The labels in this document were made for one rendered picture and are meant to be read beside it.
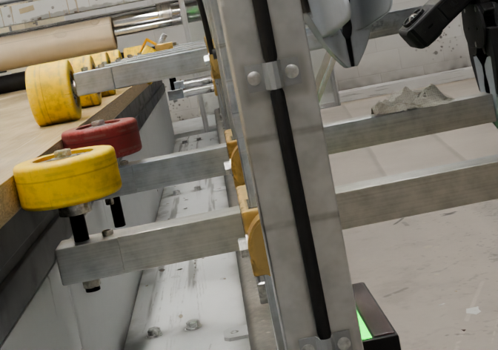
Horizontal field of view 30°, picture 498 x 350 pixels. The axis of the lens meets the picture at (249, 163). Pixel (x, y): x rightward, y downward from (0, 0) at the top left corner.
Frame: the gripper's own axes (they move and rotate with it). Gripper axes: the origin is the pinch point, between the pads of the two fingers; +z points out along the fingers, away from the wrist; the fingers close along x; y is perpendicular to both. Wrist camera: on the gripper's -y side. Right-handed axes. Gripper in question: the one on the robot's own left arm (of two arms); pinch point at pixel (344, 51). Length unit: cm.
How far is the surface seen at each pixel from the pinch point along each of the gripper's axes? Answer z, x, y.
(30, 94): 0, -16, -53
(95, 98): 3, -3, -76
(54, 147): 4.5, -19.6, -26.1
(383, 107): 7.6, 13.2, -18.3
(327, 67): 1.3, 1.0, -5.2
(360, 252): 94, 132, -261
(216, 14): -4.7, -11.5, 3.6
